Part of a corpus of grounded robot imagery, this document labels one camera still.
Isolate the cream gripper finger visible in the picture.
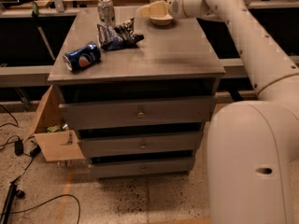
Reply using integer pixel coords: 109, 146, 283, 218
135, 5, 150, 18

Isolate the blue chip bag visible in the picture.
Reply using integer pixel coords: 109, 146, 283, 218
97, 18, 144, 51

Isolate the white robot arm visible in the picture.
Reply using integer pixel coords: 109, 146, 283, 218
167, 0, 299, 224

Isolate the silver green 7up can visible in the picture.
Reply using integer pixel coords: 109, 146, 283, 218
97, 0, 116, 27

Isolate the blue pepsi can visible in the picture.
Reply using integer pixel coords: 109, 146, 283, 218
63, 42, 101, 72

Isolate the white bowl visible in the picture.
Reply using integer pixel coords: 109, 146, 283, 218
150, 14, 173, 26

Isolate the grey drawer cabinet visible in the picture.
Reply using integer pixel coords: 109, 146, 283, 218
49, 18, 224, 165

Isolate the top grey drawer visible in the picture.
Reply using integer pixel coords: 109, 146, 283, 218
59, 96, 216, 130

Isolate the grey drawer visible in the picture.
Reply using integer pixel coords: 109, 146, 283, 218
89, 157, 194, 178
59, 96, 216, 130
78, 132, 203, 158

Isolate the middle grey drawer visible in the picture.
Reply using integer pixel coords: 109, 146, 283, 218
78, 132, 203, 158

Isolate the open cardboard box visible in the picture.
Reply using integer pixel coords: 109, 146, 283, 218
24, 86, 84, 161

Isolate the bottom grey drawer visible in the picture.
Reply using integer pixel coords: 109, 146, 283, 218
89, 157, 194, 178

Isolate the black power adapter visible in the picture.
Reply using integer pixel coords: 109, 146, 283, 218
14, 140, 23, 156

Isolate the black stand foot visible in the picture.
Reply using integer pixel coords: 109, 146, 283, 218
0, 183, 25, 224

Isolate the black floor cable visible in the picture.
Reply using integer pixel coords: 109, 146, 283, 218
8, 193, 82, 224

